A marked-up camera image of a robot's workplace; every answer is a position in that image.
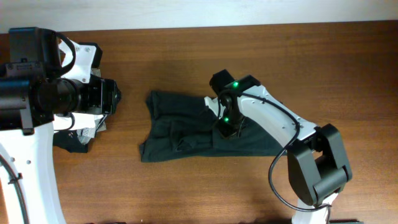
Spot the white folded t-shirt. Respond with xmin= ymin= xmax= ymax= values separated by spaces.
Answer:
xmin=53 ymin=113 xmax=104 ymax=131

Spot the dark green Nike t-shirt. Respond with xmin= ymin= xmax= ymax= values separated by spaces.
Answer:
xmin=139 ymin=91 xmax=282 ymax=162

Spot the black folded garment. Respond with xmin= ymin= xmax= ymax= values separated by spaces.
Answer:
xmin=53 ymin=129 xmax=94 ymax=153

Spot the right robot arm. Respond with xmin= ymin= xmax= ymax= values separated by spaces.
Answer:
xmin=205 ymin=70 xmax=353 ymax=223

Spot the grey patterned folded garment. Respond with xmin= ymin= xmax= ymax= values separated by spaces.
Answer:
xmin=76 ymin=115 xmax=107 ymax=145

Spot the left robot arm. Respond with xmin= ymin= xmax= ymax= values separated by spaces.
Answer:
xmin=1 ymin=27 xmax=121 ymax=223

